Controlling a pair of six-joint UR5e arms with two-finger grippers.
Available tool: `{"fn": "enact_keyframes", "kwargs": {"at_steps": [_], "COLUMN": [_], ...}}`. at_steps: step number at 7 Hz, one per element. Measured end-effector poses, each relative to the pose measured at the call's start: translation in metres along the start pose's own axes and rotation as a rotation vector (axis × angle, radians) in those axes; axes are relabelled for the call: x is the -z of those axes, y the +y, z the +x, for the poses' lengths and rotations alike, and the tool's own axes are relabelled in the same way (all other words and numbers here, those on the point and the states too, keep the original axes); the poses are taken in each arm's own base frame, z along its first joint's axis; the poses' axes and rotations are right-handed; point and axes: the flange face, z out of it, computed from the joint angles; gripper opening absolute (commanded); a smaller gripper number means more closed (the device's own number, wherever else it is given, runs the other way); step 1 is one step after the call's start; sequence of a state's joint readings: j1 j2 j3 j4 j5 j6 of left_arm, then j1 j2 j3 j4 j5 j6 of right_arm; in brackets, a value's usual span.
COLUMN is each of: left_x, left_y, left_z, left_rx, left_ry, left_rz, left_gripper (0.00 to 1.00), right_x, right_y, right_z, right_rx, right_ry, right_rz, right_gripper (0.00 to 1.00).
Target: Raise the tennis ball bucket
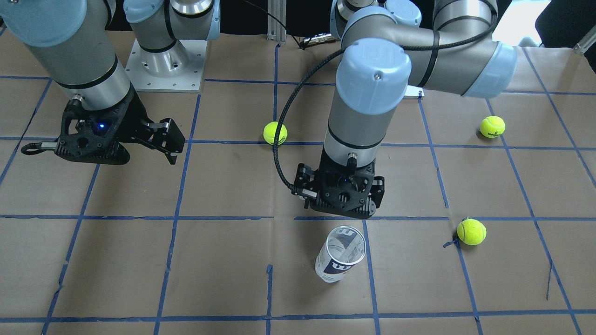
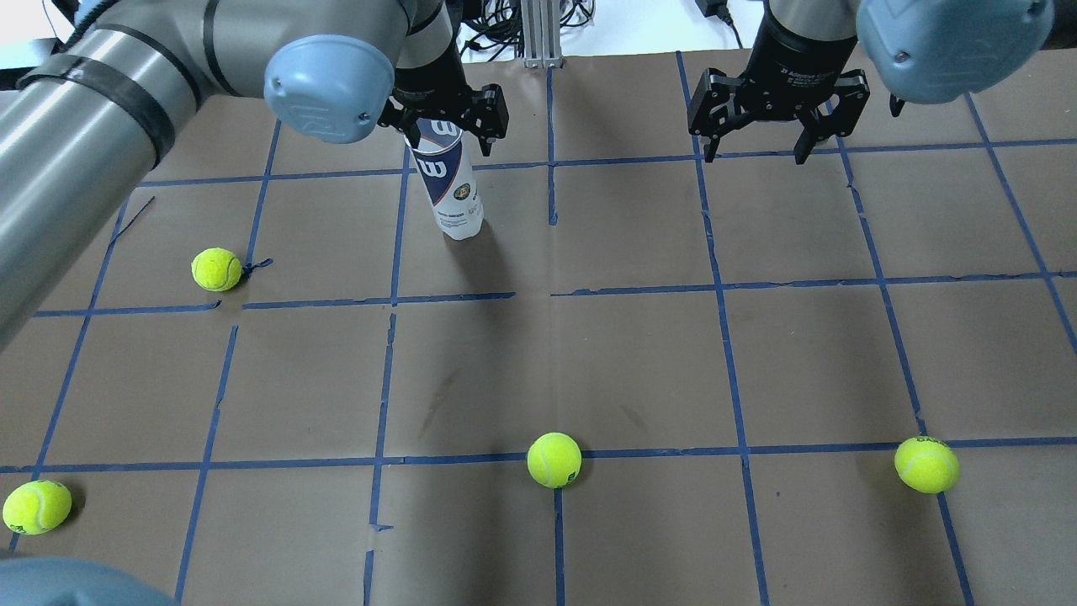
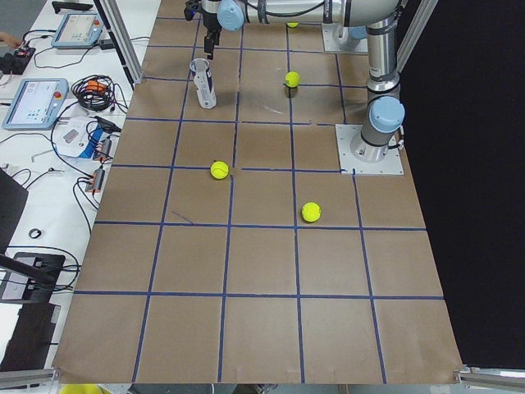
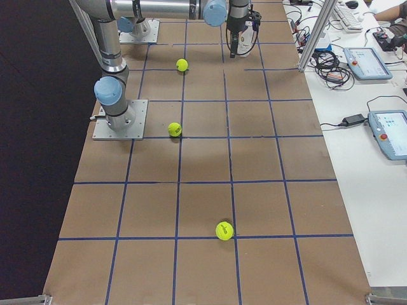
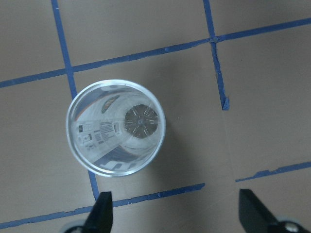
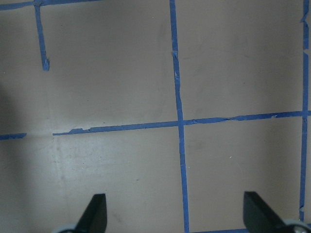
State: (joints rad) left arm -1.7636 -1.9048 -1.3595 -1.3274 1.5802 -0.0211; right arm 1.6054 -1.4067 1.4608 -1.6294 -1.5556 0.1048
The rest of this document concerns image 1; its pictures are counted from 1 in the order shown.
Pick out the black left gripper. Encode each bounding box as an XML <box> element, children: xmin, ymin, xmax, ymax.
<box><xmin>309</xmin><ymin>153</ymin><xmax>385</xmax><ymax>219</ymax></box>

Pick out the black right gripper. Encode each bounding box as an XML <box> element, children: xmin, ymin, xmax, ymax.
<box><xmin>55</xmin><ymin>88</ymin><xmax>149</xmax><ymax>165</ymax></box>

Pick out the clear tennis ball can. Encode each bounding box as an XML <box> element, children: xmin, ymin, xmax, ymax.
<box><xmin>315</xmin><ymin>225</ymin><xmax>366</xmax><ymax>283</ymax></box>

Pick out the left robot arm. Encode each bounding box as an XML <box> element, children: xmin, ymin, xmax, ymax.
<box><xmin>296</xmin><ymin>0</ymin><xmax>517</xmax><ymax>219</ymax></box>

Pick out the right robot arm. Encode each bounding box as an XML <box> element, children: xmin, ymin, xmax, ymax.
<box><xmin>1</xmin><ymin>0</ymin><xmax>221</xmax><ymax>165</ymax></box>

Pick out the tennis ball centre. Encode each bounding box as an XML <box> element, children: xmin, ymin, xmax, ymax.
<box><xmin>263</xmin><ymin>121</ymin><xmax>289</xmax><ymax>146</ymax></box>

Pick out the tennis ball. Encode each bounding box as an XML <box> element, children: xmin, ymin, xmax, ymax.
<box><xmin>263</xmin><ymin>121</ymin><xmax>289</xmax><ymax>146</ymax></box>
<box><xmin>456</xmin><ymin>218</ymin><xmax>486</xmax><ymax>246</ymax></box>
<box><xmin>479</xmin><ymin>116</ymin><xmax>506</xmax><ymax>138</ymax></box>

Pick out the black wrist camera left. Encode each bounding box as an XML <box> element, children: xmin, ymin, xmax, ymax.
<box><xmin>290</xmin><ymin>163</ymin><xmax>320</xmax><ymax>209</ymax></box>

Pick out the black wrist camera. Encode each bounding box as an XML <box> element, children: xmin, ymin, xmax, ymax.
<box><xmin>290</xmin><ymin>163</ymin><xmax>320</xmax><ymax>209</ymax></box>
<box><xmin>137</xmin><ymin>117</ymin><xmax>186</xmax><ymax>165</ymax></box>

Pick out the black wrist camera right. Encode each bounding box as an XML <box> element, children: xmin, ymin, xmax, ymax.
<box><xmin>137</xmin><ymin>117</ymin><xmax>186</xmax><ymax>165</ymax></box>

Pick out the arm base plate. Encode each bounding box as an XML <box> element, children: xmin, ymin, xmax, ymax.
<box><xmin>404</xmin><ymin>85</ymin><xmax>425</xmax><ymax>100</ymax></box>
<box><xmin>125</xmin><ymin>40</ymin><xmax>209</xmax><ymax>93</ymax></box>

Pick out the aluminium frame post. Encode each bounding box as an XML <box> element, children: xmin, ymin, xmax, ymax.
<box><xmin>266</xmin><ymin>0</ymin><xmax>287</xmax><ymax>44</ymax></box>

